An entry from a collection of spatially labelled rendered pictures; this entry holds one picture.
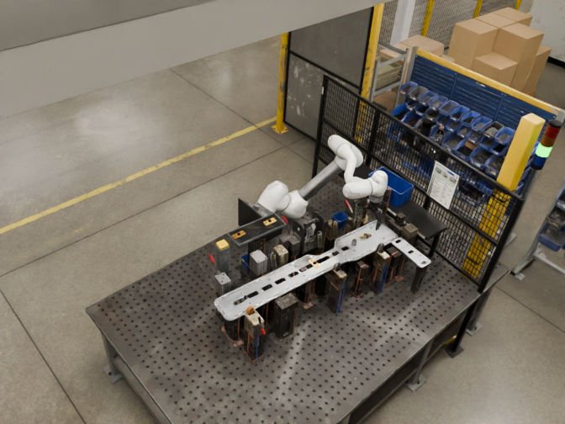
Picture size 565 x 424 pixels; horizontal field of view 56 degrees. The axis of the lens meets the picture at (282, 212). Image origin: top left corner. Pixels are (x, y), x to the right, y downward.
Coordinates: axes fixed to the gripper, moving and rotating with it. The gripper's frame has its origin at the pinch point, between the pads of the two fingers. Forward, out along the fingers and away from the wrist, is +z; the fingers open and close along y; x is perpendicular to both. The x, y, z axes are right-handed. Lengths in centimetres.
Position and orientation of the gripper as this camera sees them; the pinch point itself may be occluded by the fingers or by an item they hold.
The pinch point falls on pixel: (370, 222)
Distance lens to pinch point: 362.3
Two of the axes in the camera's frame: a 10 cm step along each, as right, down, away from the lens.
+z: -0.5, 7.6, 6.5
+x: 8.1, -3.5, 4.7
